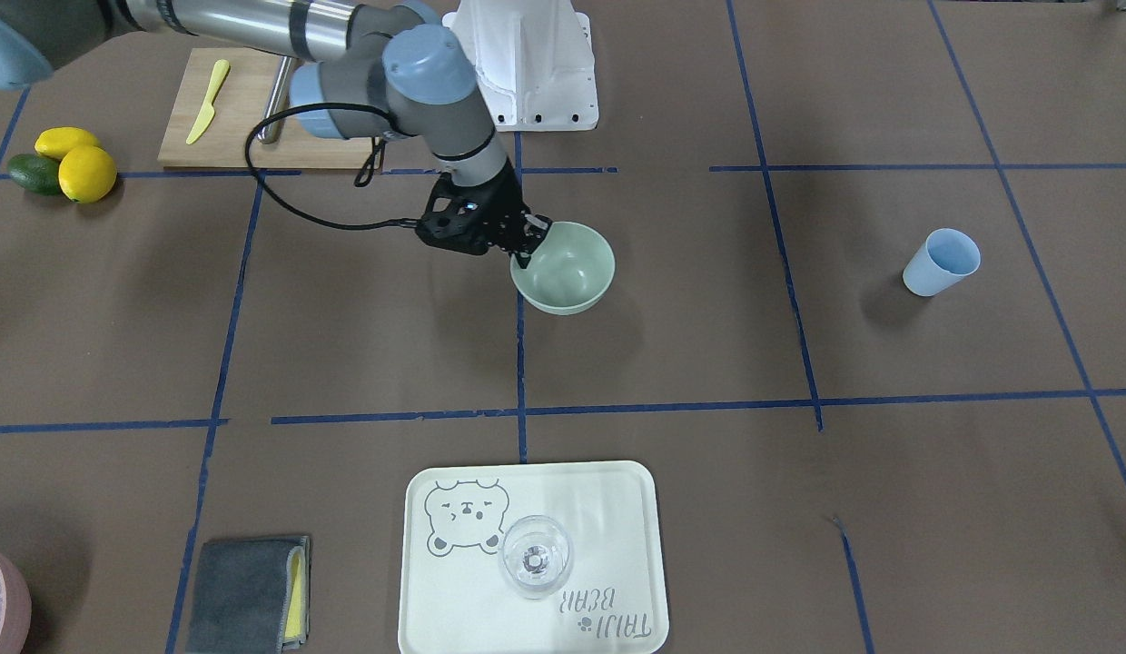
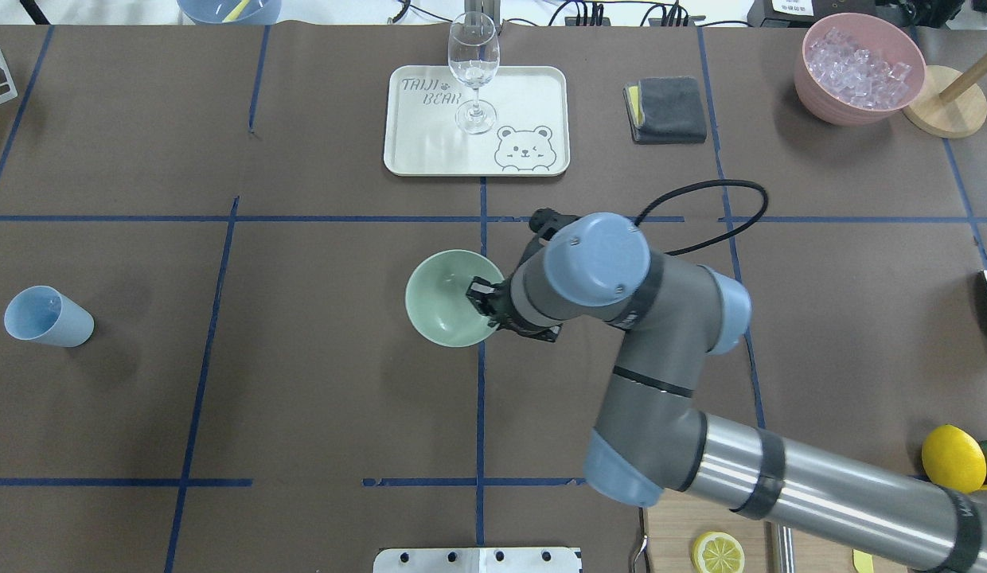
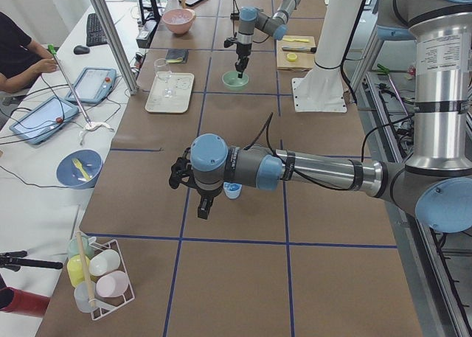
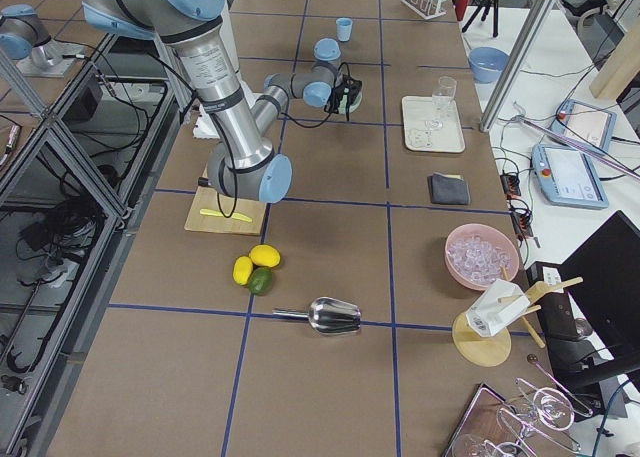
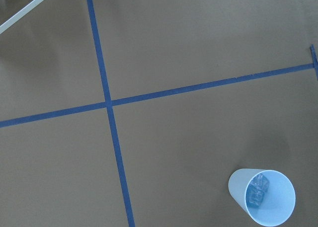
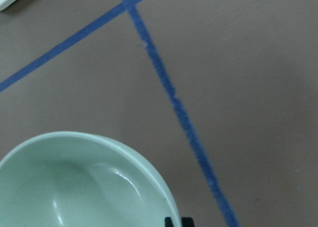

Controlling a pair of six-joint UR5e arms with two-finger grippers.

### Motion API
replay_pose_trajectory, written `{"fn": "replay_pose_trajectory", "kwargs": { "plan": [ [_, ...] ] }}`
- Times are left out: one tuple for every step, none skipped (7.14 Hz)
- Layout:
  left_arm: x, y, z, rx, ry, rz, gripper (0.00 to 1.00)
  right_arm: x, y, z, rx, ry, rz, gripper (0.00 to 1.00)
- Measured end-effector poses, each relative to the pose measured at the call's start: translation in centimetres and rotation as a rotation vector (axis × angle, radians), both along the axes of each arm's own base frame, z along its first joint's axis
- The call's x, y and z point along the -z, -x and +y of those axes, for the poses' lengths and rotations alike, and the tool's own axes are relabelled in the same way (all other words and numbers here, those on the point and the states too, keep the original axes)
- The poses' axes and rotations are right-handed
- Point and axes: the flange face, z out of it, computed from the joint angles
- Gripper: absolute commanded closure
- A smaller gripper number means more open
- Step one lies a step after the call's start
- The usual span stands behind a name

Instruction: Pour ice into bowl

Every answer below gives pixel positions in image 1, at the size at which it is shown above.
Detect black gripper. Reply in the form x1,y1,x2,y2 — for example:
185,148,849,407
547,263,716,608
414,171,552,270

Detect light green bowl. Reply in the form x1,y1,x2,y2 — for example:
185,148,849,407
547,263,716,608
509,221,617,316

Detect light blue plastic cup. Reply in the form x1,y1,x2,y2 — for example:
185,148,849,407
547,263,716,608
901,229,982,298

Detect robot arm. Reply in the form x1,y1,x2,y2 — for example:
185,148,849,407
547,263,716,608
0,1,552,266

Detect pink bowl with ice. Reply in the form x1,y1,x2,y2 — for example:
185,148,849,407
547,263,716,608
0,553,32,653

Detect steel muddler black tip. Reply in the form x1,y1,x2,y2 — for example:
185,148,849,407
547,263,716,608
256,55,297,144

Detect clear wine glass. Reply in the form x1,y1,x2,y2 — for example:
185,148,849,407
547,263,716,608
499,514,575,600

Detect cream bear serving tray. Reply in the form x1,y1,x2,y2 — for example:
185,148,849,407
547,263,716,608
397,462,668,653

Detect wooden cutting board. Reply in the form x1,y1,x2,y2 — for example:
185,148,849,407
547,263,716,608
159,48,376,170

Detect yellow plastic knife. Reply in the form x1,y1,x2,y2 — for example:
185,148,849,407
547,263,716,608
184,59,231,145

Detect yellow lemon round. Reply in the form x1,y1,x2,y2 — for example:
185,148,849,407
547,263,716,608
59,145,118,203

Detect grey folded cloth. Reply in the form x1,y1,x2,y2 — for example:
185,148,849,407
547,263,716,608
185,534,312,653

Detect yellow lemon upper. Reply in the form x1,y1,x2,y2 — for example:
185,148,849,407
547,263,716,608
35,125,101,161

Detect green avocado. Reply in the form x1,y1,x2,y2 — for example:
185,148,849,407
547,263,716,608
6,154,64,197

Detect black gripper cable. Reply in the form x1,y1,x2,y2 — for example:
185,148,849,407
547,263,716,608
244,104,437,232

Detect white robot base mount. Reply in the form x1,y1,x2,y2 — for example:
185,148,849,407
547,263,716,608
441,1,600,132

